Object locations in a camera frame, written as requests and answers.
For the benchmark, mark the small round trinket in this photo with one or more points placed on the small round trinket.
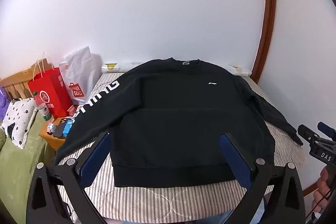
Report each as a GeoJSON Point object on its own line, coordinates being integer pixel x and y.
{"type": "Point", "coordinates": [50, 129]}

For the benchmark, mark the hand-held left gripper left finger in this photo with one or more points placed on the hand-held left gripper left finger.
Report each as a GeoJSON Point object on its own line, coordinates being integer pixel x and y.
{"type": "Point", "coordinates": [94, 157]}

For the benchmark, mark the striped mattress cover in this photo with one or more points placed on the striped mattress cover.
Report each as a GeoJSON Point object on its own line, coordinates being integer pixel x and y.
{"type": "Point", "coordinates": [157, 200]}

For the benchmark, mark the wooden headboard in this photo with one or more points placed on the wooden headboard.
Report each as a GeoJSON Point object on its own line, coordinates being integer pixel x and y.
{"type": "Point", "coordinates": [18, 79]}

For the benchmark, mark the black sweatshirt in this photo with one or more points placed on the black sweatshirt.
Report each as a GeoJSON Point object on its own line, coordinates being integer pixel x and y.
{"type": "Point", "coordinates": [178, 113]}

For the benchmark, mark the small blue box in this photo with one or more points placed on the small blue box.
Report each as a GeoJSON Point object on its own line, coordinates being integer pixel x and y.
{"type": "Point", "coordinates": [68, 127]}

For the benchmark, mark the wooden door frame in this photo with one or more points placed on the wooden door frame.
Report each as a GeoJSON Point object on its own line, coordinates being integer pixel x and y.
{"type": "Point", "coordinates": [269, 16]}

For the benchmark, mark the wooden nightstand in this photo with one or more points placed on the wooden nightstand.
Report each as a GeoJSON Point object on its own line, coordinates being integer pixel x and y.
{"type": "Point", "coordinates": [50, 141]}

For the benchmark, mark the plastic water bottle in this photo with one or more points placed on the plastic water bottle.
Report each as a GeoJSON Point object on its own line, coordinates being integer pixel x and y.
{"type": "Point", "coordinates": [43, 108]}

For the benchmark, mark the red paper bag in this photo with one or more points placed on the red paper bag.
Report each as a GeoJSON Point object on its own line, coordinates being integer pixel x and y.
{"type": "Point", "coordinates": [51, 90]}

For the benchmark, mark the white shopping bag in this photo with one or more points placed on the white shopping bag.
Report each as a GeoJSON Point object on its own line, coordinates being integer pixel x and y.
{"type": "Point", "coordinates": [78, 71]}

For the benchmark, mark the dark phone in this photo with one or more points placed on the dark phone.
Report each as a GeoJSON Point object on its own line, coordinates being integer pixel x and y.
{"type": "Point", "coordinates": [59, 128]}

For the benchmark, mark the white floral pillow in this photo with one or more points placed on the white floral pillow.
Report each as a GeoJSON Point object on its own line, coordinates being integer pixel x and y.
{"type": "Point", "coordinates": [19, 121]}

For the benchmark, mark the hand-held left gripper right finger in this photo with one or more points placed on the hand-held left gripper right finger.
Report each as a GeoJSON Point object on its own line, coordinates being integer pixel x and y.
{"type": "Point", "coordinates": [236, 158]}

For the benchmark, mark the person's right hand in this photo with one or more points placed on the person's right hand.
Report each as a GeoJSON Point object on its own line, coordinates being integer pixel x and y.
{"type": "Point", "coordinates": [321, 195]}

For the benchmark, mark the white printed bolster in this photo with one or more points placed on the white printed bolster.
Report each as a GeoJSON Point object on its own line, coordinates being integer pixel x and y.
{"type": "Point", "coordinates": [118, 66]}

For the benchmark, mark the green blanket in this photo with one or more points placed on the green blanket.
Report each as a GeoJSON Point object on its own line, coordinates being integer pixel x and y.
{"type": "Point", "coordinates": [18, 166]}

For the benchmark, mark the small red item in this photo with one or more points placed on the small red item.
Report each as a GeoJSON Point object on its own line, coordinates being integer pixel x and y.
{"type": "Point", "coordinates": [72, 109]}

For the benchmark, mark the purple cloth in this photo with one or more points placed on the purple cloth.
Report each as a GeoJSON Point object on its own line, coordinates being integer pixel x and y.
{"type": "Point", "coordinates": [4, 106]}

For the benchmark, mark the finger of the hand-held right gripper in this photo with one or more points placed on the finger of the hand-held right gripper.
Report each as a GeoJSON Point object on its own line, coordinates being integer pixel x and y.
{"type": "Point", "coordinates": [307, 134]}

